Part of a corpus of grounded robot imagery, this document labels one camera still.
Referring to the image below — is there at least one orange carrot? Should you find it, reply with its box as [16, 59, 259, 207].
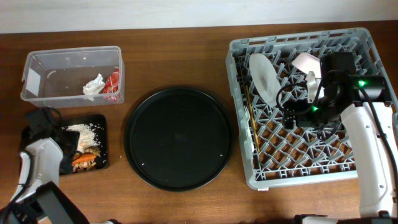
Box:
[72, 154, 96, 166]

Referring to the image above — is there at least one grey plate with food scraps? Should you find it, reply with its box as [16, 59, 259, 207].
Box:
[249, 54, 281, 107]

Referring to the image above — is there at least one wooden chopstick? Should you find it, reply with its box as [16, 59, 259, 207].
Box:
[244, 85, 261, 154]

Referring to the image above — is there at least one pink bowl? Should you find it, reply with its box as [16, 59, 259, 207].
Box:
[292, 52, 322, 78]

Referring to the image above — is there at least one white plastic fork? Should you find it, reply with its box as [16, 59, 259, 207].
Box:
[244, 106, 251, 127]

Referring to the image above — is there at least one red snack wrapper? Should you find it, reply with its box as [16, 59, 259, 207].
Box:
[103, 68, 120, 103]

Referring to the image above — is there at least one brown walnut piece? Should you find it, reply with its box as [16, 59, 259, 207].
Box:
[85, 146, 101, 157]

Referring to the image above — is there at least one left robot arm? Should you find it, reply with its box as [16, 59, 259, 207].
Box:
[1, 138, 89, 223]

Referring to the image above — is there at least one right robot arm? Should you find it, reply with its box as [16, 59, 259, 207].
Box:
[278, 70, 397, 223]

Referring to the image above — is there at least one grey dishwasher rack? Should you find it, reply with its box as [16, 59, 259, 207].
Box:
[226, 27, 386, 191]

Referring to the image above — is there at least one clear plastic waste bin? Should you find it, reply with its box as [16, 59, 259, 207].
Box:
[21, 46, 125, 108]

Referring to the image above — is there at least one pile of rice and shells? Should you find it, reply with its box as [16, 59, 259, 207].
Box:
[63, 123, 108, 173]

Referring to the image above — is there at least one black rectangular tray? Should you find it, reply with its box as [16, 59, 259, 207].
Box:
[19, 114, 109, 175]

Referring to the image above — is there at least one crumpled white tissue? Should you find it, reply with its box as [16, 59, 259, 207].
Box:
[83, 73, 105, 101]

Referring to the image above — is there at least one round black serving tray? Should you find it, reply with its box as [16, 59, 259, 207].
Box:
[124, 86, 234, 192]

